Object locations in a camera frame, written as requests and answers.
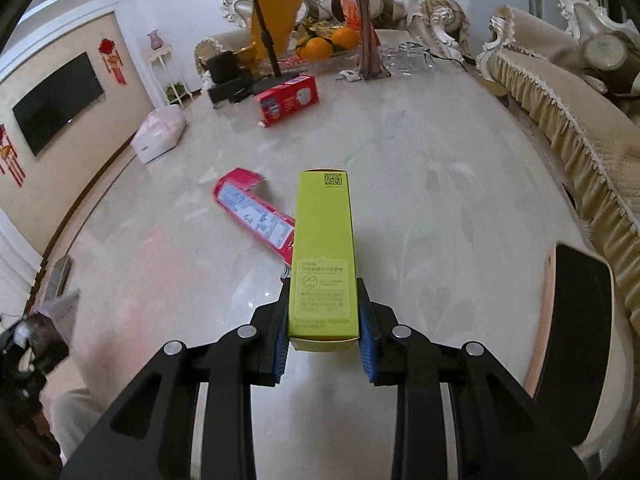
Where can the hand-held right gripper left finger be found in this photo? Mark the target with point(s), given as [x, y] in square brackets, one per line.
[279, 360]

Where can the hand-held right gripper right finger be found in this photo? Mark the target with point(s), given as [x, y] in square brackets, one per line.
[369, 355]

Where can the yellow-green carton box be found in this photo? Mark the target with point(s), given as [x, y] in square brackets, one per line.
[322, 240]

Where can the person's left forearm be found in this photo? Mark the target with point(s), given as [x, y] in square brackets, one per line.
[75, 420]

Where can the white paper bag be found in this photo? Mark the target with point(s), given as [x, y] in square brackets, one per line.
[62, 312]

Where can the flattened pink carton box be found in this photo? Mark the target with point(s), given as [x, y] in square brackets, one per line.
[255, 215]

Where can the red hanging knot decoration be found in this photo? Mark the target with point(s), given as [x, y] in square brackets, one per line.
[112, 60]
[10, 155]

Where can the black pad with pink edge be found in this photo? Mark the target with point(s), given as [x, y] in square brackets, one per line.
[575, 340]

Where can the pink and white box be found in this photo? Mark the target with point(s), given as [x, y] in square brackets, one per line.
[160, 132]

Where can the red printed carton box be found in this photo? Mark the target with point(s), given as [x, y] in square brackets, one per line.
[287, 100]

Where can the black flat device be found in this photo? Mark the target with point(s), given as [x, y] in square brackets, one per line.
[232, 91]

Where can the clear drinking glass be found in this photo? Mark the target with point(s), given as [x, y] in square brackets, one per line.
[419, 55]
[392, 58]

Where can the glass fruit plate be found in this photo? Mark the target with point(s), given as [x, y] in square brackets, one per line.
[292, 61]

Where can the black cube box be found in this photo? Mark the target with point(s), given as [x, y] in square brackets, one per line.
[222, 66]

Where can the white plant stand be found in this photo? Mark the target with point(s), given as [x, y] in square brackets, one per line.
[172, 72]

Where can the glass vase with flowers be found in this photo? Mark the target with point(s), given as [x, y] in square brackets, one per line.
[371, 45]

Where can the orange fruit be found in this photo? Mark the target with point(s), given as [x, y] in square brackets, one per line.
[346, 39]
[316, 49]

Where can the small beige sofa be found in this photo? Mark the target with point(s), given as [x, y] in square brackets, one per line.
[225, 42]

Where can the beige fringed sofa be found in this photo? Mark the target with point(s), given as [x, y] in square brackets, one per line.
[550, 85]

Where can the black tripod stand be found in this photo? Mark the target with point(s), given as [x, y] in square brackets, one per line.
[265, 35]

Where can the pink vase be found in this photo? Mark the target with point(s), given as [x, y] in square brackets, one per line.
[155, 40]

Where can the orange paper bag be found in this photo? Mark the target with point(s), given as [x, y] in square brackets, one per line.
[287, 15]

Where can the red gift bag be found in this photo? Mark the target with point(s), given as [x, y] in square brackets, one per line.
[347, 10]

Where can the round bolster cushion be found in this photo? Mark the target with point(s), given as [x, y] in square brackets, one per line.
[605, 52]

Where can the black wall television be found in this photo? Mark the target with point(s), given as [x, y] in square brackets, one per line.
[57, 102]

